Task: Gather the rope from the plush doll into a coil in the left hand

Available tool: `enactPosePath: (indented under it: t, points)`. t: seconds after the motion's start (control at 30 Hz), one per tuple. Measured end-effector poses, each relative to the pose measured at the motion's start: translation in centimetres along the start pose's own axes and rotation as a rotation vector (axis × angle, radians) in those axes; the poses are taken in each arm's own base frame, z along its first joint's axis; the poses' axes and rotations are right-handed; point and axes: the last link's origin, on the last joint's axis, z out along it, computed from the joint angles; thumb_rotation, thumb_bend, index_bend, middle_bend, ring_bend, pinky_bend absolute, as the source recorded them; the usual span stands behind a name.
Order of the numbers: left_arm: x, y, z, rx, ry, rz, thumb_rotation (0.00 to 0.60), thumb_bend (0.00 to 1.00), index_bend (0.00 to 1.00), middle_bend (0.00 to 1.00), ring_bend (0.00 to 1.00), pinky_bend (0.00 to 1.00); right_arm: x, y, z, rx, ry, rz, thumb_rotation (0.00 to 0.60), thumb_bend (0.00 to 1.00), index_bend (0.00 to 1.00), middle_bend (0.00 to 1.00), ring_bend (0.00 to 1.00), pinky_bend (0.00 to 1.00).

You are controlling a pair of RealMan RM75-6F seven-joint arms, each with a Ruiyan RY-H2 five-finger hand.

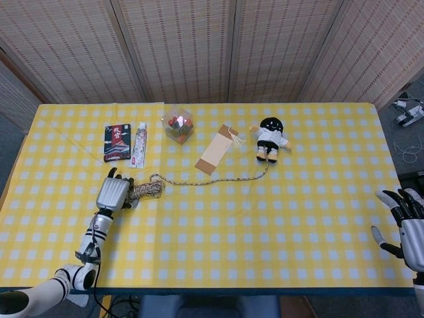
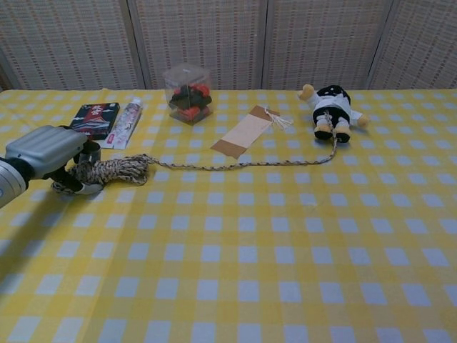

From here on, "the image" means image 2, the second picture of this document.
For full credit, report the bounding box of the black white plush doll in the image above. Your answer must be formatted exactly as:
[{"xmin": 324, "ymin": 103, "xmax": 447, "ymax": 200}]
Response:
[{"xmin": 298, "ymin": 84, "xmax": 371, "ymax": 144}]

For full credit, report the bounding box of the braided multicolour rope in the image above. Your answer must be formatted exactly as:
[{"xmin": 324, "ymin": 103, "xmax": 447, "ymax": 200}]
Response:
[{"xmin": 51, "ymin": 111, "xmax": 340, "ymax": 196}]

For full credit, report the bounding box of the yellow checked tablecloth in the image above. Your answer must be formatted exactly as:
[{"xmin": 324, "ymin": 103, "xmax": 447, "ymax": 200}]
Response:
[{"xmin": 0, "ymin": 88, "xmax": 457, "ymax": 343}]

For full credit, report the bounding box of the black red card box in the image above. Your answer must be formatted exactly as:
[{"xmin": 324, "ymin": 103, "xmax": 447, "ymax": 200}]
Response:
[{"xmin": 68, "ymin": 102, "xmax": 121, "ymax": 141}]

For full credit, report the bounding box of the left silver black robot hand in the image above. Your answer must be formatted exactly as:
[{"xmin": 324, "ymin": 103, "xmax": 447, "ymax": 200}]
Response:
[{"xmin": 5, "ymin": 124, "xmax": 104, "ymax": 197}]

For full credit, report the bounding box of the clear box with red pieces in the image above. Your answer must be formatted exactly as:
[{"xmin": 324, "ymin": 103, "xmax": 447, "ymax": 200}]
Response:
[{"xmin": 162, "ymin": 64, "xmax": 214, "ymax": 126}]

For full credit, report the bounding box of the woven folding screen panel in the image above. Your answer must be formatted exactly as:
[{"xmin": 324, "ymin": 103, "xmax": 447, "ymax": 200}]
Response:
[
  {"xmin": 128, "ymin": 0, "xmax": 268, "ymax": 90},
  {"xmin": 0, "ymin": 0, "xmax": 144, "ymax": 91},
  {"xmin": 262, "ymin": 0, "xmax": 393, "ymax": 90},
  {"xmin": 367, "ymin": 0, "xmax": 457, "ymax": 90}
]

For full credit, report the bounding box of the white floral tube package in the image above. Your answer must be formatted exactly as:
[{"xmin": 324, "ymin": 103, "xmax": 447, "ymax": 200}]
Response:
[{"xmin": 100, "ymin": 99, "xmax": 144, "ymax": 150}]

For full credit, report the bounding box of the beige bookmark with tassel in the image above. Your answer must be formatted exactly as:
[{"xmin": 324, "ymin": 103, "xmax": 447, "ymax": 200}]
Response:
[{"xmin": 209, "ymin": 104, "xmax": 294, "ymax": 160}]

